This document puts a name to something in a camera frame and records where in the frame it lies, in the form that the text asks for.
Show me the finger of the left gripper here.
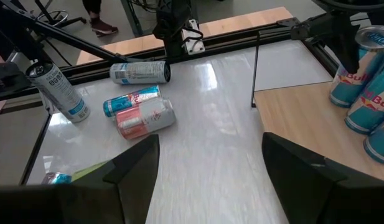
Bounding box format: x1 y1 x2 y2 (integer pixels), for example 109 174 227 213
277 11 360 75

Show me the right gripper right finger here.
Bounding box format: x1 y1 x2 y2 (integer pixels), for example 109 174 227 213
261 133 384 224

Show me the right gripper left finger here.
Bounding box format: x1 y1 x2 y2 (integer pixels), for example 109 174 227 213
0 134 161 224

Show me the blue silver Red Bull can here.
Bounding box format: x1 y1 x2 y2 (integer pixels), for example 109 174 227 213
344 62 384 136
102 85 162 118
40 171 73 185
363 116 384 166
329 25 384 109

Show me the green beverage can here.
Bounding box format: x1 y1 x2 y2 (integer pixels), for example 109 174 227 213
71 160 109 183

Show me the white slim beverage can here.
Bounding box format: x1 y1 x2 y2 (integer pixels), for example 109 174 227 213
109 60 172 86

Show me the light wooden platform board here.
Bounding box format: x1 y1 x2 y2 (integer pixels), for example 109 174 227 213
75 6 294 65

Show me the pink and white can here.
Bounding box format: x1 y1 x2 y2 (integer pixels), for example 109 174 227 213
115 98 177 141

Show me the white Celsius can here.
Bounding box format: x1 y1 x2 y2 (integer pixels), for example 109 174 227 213
25 60 91 124

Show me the person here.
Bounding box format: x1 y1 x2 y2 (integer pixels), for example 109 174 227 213
82 0 119 35

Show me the black stool base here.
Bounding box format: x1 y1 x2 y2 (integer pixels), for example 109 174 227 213
34 0 87 29

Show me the white metal bracket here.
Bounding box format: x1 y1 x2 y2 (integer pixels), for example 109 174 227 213
180 19 206 55

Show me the black frame strut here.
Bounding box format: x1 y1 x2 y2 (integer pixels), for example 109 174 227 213
0 0 130 63

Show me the dark frame post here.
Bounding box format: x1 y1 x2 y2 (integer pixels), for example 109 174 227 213
119 0 144 37

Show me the black floor cable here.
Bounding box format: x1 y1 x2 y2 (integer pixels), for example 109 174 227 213
129 0 163 10

